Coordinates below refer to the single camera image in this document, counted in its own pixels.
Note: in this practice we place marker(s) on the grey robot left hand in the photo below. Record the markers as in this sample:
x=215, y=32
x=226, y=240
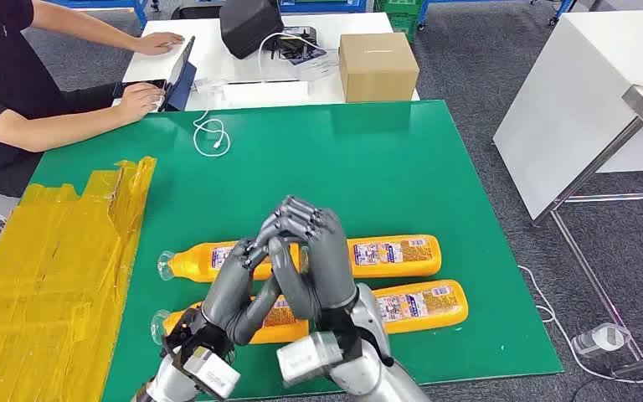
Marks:
x=227, y=288

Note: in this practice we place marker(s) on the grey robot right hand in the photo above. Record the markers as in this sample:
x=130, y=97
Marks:
x=330, y=266

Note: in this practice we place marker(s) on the person's right hand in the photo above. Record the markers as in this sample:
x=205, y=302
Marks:
x=138, y=102

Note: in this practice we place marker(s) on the person's left hand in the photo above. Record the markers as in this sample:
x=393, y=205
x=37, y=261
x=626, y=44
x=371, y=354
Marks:
x=158, y=43

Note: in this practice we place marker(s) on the black phone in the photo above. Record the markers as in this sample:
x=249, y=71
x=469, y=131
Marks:
x=158, y=84

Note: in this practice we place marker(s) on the orange bottle with clear cap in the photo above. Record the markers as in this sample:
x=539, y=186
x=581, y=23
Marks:
x=282, y=330
x=399, y=266
x=446, y=310
x=199, y=263

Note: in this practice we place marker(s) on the person's left forearm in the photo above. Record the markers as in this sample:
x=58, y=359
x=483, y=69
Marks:
x=88, y=28

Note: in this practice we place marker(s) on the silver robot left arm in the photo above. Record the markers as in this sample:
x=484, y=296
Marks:
x=169, y=385

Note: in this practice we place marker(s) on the person's right forearm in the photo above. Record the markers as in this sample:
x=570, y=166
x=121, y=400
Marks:
x=55, y=130

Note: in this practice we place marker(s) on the blue metal rack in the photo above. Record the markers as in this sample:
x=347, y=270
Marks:
x=321, y=6
x=139, y=14

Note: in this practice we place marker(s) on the tablet with blue case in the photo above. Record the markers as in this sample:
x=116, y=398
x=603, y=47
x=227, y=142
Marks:
x=183, y=83

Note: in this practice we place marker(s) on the black chair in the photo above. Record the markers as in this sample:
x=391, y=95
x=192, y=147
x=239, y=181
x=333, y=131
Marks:
x=194, y=11

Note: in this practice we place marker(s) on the white desk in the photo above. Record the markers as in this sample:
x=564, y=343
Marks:
x=216, y=66

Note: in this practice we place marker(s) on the black bag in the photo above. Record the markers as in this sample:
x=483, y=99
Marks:
x=249, y=28

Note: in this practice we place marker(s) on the black electronic device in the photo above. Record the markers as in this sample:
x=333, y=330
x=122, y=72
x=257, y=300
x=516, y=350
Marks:
x=299, y=47

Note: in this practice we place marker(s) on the person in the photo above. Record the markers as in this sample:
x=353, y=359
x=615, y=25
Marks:
x=0, y=72

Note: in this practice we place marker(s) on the clear plastic sleeve with papers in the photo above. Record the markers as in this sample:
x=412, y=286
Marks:
x=318, y=69

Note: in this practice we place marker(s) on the yellow taped cardboard sheet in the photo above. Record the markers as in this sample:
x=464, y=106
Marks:
x=38, y=288

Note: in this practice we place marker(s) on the brown cardboard box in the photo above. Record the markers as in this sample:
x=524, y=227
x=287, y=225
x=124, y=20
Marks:
x=377, y=72

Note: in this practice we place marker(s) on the green plastic crate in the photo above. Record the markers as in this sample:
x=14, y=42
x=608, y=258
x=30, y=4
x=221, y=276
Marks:
x=399, y=6
x=403, y=26

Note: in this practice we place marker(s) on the white power adapter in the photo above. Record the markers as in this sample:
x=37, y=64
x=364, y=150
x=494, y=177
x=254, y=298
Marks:
x=601, y=338

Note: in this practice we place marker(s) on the white table with panel sides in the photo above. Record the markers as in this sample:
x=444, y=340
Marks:
x=576, y=100

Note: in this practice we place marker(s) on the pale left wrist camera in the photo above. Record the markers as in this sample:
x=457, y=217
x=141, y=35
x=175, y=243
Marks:
x=210, y=374

